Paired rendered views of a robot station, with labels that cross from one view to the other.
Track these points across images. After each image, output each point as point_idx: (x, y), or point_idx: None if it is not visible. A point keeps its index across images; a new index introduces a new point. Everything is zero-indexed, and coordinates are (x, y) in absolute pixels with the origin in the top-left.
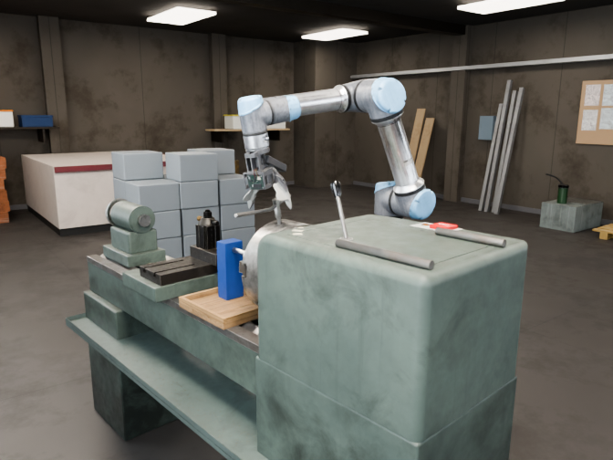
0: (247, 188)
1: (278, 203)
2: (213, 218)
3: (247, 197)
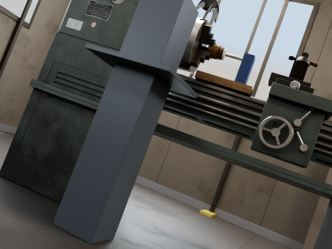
0: (211, 13)
1: (205, 12)
2: (299, 57)
3: (214, 17)
